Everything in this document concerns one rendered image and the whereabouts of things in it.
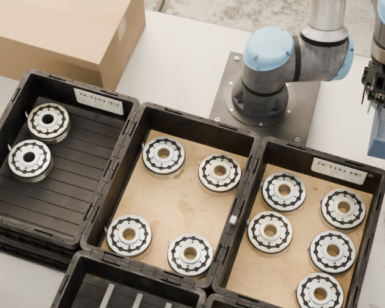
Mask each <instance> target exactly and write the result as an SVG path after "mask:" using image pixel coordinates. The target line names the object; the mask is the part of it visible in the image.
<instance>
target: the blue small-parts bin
mask: <svg viewBox="0 0 385 308"><path fill-rule="evenodd" d="M381 107H382V105H381V104H379V105H378V110H375V114H374V118H373V124H372V130H371V134H370V140H369V144H368V150H367V156H372V157H375V158H379V159H382V160H385V110H384V111H381Z"/></svg>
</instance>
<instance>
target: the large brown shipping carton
mask: <svg viewBox="0 0 385 308"><path fill-rule="evenodd" d="M145 27H146V20H145V8H144V0H0V76H3V77H6V78H10V79H14V80H16V81H21V79H22V77H23V75H24V74H25V72H26V71H27V70H29V69H36V70H40V71H43V72H47V73H50V74H54V75H57V76H61V77H64V78H68V79H72V80H75V81H79V82H81V83H85V84H89V85H92V86H96V87H100V88H102V89H106V90H110V91H113V92H115V90H116V88H117V86H118V84H119V82H120V79H121V77H122V75H123V73H124V71H125V69H126V67H127V65H128V63H129V61H130V58H131V56H132V54H133V52H134V50H135V48H136V45H137V44H138V41H139V39H140V37H141V35H142V33H143V31H144V29H145Z"/></svg>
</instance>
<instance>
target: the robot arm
mask: <svg viewBox="0 0 385 308"><path fill-rule="evenodd" d="M346 2H347V0H310V5H309V16H308V22H306V23H305V24H303V25H302V26H301V33H300V35H291V34H290V33H289V32H288V31H286V30H285V31H283V29H282V28H280V27H275V26H269V27H263V28H261V29H259V30H257V31H255V32H254V33H253V34H252V35H251V36H250V37H249V38H248V40H247V43H246V47H245V49H244V53H243V66H242V71H241V75H240V76H239V77H238V79H237V80H236V81H235V83H234V85H233V88H232V103H233V105H234V107H235V108H236V110H237V111H238V112H239V113H240V114H242V115H243V116H245V117H247V118H249V119H252V120H259V121H264V120H271V119H274V118H276V117H278V116H279V115H281V114H282V113H283V112H284V111H285V108H286V107H287V103H288V89H287V85H286V83H291V82H314V81H325V82H330V81H338V80H341V79H343V78H345V77H346V76H347V75H348V74H349V72H350V69H351V66H352V63H353V57H354V53H353V51H354V42H353V38H352V36H351V35H350V34H348V29H347V28H346V27H345V26H344V25H343V21H344V16H345V7H346ZM371 2H372V5H373V9H374V12H375V27H374V31H373V37H372V44H371V48H370V49H371V58H372V60H370V61H369V62H368V67H364V72H363V74H362V79H361V83H362V84H363V85H364V91H363V95H362V101H361V104H363V101H364V96H365V91H366V96H367V100H368V101H369V103H368V108H367V114H369V111H370V108H371V106H372V107H373V108H374V109H375V110H378V105H379V104H380V105H382V107H381V111H384V110H385V0H371Z"/></svg>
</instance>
